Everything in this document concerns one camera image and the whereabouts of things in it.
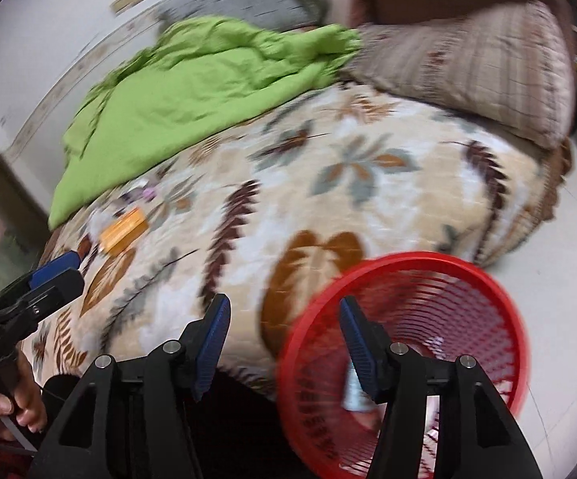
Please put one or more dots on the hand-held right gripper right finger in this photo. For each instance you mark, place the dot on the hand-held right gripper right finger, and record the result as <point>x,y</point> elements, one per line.
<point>355,344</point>

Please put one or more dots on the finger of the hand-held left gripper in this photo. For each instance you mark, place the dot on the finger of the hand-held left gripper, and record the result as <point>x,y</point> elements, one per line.
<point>56,267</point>
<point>61,289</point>

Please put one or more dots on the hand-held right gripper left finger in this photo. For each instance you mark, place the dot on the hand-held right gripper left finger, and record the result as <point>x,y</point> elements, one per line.
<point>213,339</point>

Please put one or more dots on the light blue tissue pack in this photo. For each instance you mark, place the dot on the light blue tissue pack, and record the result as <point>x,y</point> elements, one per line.
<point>354,389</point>

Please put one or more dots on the red plastic basket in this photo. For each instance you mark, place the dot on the red plastic basket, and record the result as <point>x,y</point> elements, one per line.
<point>318,319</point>

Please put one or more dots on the orange box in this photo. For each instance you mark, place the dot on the orange box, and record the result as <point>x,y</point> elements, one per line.
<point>123,232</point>

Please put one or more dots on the purple wrapper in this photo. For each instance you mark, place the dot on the purple wrapper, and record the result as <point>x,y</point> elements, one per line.
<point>147,192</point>

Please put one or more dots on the person's left hand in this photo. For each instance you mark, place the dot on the person's left hand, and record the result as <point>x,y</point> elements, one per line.
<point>31,399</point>

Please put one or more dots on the floral beige blanket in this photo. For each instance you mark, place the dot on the floral beige blanket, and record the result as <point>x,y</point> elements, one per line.
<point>318,199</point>

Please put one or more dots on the green quilt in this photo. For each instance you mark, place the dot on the green quilt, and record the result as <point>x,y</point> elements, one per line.
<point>183,95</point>

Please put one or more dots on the striped beige pillow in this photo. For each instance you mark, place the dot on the striped beige pillow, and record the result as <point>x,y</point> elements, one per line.
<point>468,70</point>

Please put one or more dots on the grey quilted pillow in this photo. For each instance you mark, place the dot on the grey quilted pillow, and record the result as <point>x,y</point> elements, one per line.
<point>248,0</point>

